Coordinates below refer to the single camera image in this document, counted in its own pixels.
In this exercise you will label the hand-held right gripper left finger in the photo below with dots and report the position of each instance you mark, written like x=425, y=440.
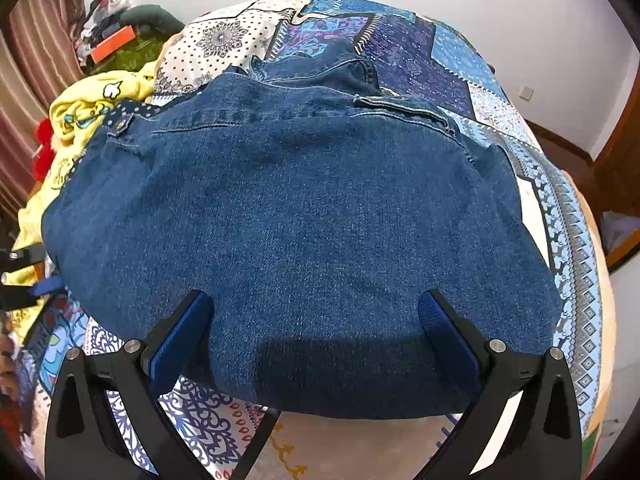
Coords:
x=185, y=330

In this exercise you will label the red plush toy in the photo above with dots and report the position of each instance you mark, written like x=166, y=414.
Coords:
x=44, y=150

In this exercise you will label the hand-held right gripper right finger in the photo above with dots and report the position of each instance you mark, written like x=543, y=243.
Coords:
x=445, y=330

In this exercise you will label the orange box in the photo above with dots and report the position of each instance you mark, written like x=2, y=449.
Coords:
x=112, y=45

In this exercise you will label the brown wooden door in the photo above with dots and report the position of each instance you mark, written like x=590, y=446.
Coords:
x=620, y=150

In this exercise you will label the white wall socket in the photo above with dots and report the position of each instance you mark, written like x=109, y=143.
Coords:
x=526, y=93

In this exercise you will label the blue denim jacket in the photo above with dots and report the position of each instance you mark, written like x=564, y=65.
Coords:
x=300, y=240

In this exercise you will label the dark grey garment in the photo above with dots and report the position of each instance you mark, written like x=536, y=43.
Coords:
x=155, y=17

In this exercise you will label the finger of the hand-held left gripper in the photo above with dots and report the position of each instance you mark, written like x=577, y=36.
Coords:
x=50, y=287

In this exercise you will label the yellow cartoon blanket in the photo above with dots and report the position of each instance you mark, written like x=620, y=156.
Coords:
x=80, y=110

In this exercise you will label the brown striped curtain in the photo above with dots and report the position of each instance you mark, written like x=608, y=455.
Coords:
x=35, y=35

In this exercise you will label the green patterned cloth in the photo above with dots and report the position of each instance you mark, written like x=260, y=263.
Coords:
x=135, y=55

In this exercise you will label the pile of mixed clothes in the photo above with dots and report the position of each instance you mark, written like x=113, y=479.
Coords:
x=100, y=15

